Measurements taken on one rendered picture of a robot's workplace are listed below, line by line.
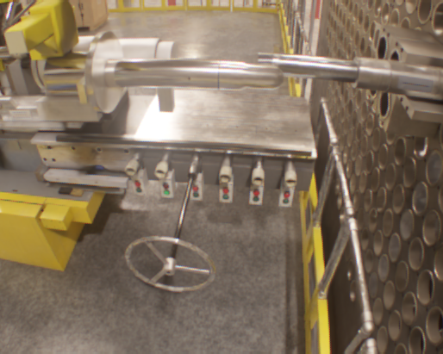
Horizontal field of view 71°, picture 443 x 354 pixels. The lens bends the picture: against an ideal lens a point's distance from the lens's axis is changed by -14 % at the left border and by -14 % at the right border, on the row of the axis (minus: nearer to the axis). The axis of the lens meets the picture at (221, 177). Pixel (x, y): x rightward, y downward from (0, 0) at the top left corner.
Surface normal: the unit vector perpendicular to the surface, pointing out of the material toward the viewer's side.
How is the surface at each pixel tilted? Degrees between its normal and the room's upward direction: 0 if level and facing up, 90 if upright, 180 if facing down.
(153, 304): 0
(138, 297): 0
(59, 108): 90
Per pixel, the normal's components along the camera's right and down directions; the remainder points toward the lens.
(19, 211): 0.00, -0.76
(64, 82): -0.11, 0.65
